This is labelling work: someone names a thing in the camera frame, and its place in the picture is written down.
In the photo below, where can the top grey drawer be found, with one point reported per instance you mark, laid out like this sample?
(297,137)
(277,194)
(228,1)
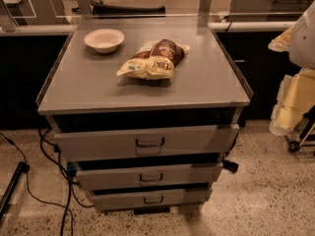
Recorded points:
(100,145)

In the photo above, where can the yellow brown chip bag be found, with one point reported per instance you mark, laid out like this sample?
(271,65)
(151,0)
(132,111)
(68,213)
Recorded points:
(155,60)

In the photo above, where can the black floor stand bar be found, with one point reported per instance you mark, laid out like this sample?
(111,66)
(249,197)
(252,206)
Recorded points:
(21,168)

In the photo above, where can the middle grey drawer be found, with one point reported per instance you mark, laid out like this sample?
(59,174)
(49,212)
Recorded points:
(136,177)

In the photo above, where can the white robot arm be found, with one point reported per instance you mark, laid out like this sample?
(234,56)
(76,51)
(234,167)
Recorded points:
(302,42)

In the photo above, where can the black power plug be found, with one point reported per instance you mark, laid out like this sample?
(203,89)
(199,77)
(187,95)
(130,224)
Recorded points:
(229,165)

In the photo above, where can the white bowl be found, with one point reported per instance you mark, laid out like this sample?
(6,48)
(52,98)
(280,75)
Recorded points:
(104,40)

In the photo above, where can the black chair back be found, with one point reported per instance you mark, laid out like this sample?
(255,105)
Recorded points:
(111,11)

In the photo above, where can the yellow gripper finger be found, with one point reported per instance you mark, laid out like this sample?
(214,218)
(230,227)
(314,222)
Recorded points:
(282,42)
(296,96)

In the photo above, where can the bottom grey drawer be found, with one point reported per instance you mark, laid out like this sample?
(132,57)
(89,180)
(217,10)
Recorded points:
(174,197)

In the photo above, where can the grey drawer cabinet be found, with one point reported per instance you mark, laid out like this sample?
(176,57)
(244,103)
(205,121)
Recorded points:
(84,94)

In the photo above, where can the white rail ledge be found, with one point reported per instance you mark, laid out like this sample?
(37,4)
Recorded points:
(218,27)

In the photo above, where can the grey drawer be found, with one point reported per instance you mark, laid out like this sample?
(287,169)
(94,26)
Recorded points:
(100,145)
(174,197)
(136,177)

